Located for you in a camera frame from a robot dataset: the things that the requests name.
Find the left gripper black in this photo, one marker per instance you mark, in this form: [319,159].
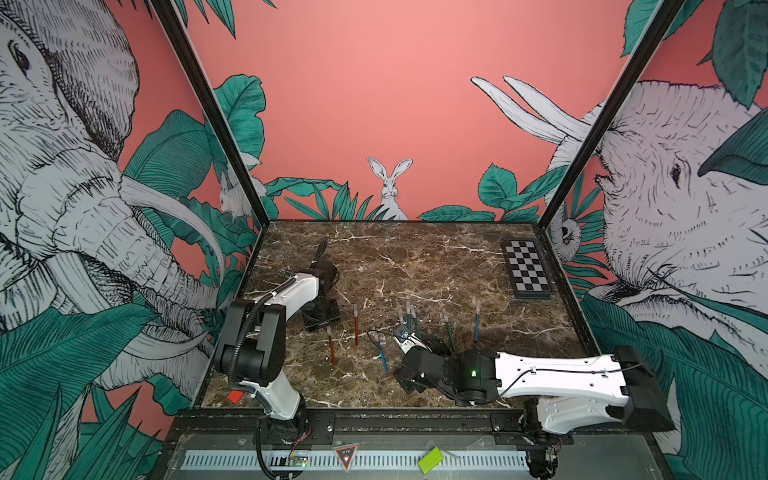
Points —
[311,321]

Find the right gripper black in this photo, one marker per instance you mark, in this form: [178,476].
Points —
[400,375]

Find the red carving knife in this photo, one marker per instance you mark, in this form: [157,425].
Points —
[356,324]
[331,346]

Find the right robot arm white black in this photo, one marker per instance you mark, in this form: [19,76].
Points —
[567,394]

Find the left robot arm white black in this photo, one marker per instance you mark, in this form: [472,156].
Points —
[252,348]

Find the green carving knife right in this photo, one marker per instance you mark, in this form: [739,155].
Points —
[449,331]

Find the blue carving knife left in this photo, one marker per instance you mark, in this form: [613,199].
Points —
[377,342]

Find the green carving knife middle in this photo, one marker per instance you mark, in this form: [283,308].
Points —
[415,323]

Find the blue carving knife right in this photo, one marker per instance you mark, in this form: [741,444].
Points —
[477,323]

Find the green sticky note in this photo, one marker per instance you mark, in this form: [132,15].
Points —
[432,459]

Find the triangular warning sticker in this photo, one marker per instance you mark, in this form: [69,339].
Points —
[346,455]

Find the red small block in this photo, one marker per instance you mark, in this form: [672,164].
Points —
[235,397]

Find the black white checkerboard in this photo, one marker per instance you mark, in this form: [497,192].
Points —
[525,267]

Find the small circuit board green led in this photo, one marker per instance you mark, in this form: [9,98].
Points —
[295,461]

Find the white slotted cable duct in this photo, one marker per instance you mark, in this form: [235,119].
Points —
[373,460]

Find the black front mounting rail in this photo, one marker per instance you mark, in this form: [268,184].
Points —
[327,426]

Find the left black frame post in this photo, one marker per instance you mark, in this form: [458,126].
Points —
[168,16]

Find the black frame post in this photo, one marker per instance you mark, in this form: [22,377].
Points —
[168,16]
[663,16]

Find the right black frame post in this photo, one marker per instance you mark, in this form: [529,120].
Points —
[663,16]

